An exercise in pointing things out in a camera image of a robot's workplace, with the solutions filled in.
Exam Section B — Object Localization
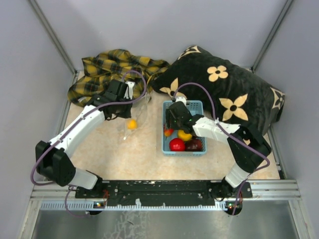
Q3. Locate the light blue plastic basket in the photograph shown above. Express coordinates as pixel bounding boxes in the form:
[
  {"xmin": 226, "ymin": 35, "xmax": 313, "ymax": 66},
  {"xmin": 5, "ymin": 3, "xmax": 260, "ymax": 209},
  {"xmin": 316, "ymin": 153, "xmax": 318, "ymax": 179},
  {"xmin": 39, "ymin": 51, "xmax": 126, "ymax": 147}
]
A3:
[{"xmin": 161, "ymin": 100, "xmax": 207, "ymax": 157}]

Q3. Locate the red wax apple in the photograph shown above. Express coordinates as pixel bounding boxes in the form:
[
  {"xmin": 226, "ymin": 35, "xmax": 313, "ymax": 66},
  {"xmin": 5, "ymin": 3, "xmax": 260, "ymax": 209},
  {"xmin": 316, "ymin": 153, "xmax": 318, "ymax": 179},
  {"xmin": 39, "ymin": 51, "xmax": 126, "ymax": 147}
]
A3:
[{"xmin": 163, "ymin": 128, "xmax": 174, "ymax": 137}]

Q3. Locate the clear zip top bag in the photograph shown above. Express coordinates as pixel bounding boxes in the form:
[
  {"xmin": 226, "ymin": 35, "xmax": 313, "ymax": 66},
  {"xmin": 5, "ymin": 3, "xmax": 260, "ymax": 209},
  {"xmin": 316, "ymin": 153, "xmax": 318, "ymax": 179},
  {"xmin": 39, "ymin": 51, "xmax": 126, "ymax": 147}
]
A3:
[{"xmin": 124, "ymin": 93, "xmax": 152, "ymax": 140}]

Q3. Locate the small yellow fruit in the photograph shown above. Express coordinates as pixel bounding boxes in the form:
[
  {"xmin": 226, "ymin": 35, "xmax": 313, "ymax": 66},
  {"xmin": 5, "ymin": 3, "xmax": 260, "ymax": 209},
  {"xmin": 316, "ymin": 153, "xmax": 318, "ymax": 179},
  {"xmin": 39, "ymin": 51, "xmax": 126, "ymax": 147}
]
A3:
[{"xmin": 126, "ymin": 119, "xmax": 138, "ymax": 130}]

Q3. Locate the black floral pillow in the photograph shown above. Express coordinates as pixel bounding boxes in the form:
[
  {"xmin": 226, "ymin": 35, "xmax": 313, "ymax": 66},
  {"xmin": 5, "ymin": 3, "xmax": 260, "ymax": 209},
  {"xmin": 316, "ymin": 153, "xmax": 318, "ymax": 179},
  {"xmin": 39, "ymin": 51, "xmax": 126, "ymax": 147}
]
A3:
[{"xmin": 149, "ymin": 45, "xmax": 285, "ymax": 134}]

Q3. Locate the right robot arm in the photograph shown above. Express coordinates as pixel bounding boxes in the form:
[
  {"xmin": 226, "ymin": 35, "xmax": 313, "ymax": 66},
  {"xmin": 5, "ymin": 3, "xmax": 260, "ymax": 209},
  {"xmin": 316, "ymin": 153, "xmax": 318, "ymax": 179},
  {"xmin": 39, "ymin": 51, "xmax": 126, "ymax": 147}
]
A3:
[{"xmin": 165, "ymin": 102, "xmax": 272, "ymax": 198}]

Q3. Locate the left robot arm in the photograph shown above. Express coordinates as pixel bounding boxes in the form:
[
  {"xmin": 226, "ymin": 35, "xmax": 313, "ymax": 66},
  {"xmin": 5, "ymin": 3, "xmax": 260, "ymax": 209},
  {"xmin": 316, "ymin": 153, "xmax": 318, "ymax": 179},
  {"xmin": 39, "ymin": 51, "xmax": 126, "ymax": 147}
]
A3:
[{"xmin": 35, "ymin": 80, "xmax": 135, "ymax": 198}]

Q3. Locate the orange yellow fruit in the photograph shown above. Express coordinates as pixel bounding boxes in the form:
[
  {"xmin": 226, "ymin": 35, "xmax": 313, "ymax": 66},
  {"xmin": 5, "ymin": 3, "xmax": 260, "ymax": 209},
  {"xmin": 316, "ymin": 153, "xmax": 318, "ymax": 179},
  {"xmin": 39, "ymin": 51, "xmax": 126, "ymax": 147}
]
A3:
[{"xmin": 177, "ymin": 129, "xmax": 193, "ymax": 142}]

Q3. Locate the yellow plaid shirt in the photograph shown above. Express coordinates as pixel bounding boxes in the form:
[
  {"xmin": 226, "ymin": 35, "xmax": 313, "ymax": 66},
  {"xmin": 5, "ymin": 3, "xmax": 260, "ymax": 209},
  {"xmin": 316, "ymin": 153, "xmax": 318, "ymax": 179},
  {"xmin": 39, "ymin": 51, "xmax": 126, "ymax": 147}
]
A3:
[{"xmin": 67, "ymin": 49, "xmax": 170, "ymax": 107}]

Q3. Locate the large dark red fruit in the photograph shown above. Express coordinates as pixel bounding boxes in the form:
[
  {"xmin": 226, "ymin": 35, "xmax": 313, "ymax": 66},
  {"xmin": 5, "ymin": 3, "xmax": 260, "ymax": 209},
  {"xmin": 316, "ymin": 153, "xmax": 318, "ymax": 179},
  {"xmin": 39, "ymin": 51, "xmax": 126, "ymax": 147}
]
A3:
[{"xmin": 185, "ymin": 138, "xmax": 202, "ymax": 152}]

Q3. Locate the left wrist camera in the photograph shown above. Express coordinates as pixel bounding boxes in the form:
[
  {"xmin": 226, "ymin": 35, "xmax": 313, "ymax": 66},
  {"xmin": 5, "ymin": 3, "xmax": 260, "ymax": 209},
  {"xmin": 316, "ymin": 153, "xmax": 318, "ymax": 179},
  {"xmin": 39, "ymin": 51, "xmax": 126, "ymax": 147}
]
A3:
[{"xmin": 124, "ymin": 81, "xmax": 135, "ymax": 100}]

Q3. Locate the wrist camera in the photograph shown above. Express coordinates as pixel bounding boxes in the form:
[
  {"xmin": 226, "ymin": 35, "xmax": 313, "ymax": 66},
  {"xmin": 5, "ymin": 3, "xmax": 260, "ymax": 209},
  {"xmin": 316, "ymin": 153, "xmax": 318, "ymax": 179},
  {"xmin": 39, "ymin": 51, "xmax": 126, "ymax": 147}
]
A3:
[
  {"xmin": 124, "ymin": 81, "xmax": 135, "ymax": 100},
  {"xmin": 172, "ymin": 96, "xmax": 187, "ymax": 106}
]

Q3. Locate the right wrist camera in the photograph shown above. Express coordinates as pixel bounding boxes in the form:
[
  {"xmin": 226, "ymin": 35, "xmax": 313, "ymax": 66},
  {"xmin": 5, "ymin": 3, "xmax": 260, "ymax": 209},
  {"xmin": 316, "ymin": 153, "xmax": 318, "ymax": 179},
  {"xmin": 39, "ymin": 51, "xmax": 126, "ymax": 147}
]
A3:
[{"xmin": 172, "ymin": 96, "xmax": 187, "ymax": 106}]

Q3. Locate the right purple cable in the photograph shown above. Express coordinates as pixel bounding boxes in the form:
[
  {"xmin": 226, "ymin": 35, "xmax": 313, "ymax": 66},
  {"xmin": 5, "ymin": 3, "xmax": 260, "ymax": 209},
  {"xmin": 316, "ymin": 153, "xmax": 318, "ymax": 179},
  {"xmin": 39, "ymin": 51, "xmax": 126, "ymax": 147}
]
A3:
[{"xmin": 171, "ymin": 82, "xmax": 271, "ymax": 216}]

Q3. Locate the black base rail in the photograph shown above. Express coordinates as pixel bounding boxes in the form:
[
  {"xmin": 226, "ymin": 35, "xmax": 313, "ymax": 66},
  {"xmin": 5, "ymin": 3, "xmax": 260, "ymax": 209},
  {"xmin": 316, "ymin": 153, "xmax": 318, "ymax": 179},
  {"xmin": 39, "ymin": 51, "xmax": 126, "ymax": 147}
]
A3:
[{"xmin": 75, "ymin": 179, "xmax": 252, "ymax": 207}]

